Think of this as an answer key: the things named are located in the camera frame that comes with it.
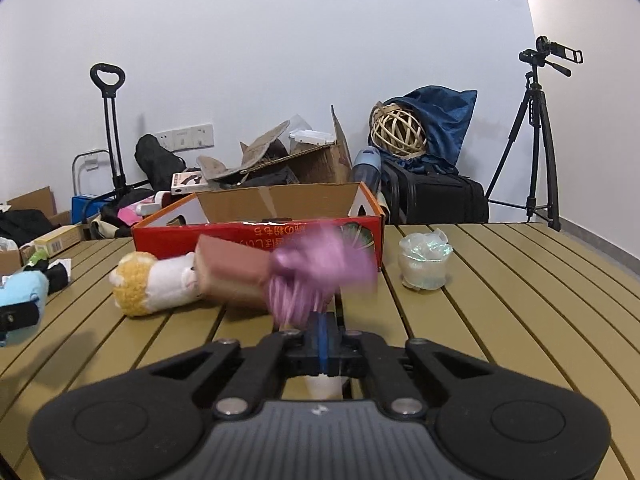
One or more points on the white plastic container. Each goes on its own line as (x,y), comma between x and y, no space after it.
(312,136)

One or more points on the dark blue velvet cloth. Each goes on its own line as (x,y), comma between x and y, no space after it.
(450,120)

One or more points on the small beige carton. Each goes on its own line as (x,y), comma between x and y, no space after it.
(57,240)

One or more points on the black tripod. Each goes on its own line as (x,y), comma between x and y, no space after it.
(537,135)

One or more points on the light blue plush toy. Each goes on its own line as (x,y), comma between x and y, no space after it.
(22,287)

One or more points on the white and brown flat box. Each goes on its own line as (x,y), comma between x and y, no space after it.
(192,182)

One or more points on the white wall socket plate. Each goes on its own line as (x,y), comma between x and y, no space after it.
(185,137)

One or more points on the tall brown cardboard box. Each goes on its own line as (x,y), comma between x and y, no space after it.
(320,165)

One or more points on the wicker ball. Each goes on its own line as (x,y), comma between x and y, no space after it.
(397,130)

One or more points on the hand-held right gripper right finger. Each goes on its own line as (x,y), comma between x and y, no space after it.
(352,355)

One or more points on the blue capped bottle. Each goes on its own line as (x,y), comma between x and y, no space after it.
(367,167)

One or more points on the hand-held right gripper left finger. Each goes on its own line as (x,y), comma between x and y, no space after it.
(295,355)

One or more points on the red cardboard box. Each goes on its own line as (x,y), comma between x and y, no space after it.
(165,237)

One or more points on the black hand trolley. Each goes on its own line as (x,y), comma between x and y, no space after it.
(112,125)

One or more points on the open brown cardboard box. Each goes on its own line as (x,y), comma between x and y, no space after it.
(35,202)

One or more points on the black soft bag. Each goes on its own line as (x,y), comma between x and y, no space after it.
(155,160)

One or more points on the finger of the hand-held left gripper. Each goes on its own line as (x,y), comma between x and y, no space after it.
(20,320)

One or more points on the pink and white packet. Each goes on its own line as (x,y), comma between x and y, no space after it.
(132,214)

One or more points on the black suitcase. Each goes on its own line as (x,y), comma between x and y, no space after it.
(435,200)

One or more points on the blue storage box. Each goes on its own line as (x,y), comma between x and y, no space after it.
(85,208)

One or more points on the pink brown box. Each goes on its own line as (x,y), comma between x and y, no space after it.
(230,272)

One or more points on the purple blurred toy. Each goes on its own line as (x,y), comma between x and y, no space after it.
(320,270)

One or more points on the black and white small item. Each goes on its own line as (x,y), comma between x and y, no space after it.
(57,275)

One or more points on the white and yellow plush toy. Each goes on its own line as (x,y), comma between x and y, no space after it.
(150,282)

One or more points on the clear plastic cup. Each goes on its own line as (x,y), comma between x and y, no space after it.
(425,262)

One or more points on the black video camera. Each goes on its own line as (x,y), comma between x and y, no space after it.
(547,52)

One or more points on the torn cardboard scraps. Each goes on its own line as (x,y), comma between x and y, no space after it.
(260,145)

